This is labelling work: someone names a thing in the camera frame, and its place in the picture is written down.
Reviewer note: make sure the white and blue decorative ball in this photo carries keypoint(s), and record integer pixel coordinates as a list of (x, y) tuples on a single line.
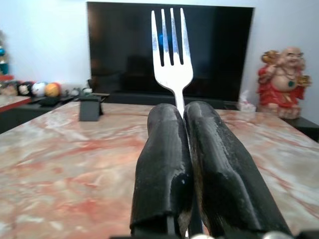
[(38, 89)]

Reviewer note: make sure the silver metal fork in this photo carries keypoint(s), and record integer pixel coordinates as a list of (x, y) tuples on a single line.
[(174, 77)]

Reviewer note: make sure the black soundbar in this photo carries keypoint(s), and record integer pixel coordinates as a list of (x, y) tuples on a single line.
[(134, 98)]

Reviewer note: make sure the black flat screen television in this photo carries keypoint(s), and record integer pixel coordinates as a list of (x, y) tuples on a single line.
[(119, 49)]

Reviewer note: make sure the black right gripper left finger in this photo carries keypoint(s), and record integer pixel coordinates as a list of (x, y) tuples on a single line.
[(162, 161)]

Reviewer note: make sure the teal ornament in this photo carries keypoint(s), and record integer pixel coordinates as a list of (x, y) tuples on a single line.
[(3, 62)]

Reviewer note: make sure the orange decorative ball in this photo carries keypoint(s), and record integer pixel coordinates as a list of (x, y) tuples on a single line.
[(52, 89)]

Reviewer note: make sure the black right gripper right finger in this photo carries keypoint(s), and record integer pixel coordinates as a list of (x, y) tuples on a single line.
[(221, 169)]

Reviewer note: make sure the black television cabinet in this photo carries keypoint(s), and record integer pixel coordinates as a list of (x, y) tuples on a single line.
[(306, 127)]

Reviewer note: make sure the marble side table red edge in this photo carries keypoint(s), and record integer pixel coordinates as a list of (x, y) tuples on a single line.
[(12, 102)]

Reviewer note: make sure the black and white decorative ball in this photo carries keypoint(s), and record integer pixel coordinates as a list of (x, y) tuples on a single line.
[(24, 89)]

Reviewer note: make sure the red laughing Buddha statue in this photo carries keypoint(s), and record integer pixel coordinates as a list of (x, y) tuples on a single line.
[(284, 84)]

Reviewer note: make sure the black table stand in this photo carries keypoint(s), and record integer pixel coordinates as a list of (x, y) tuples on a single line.
[(89, 109)]

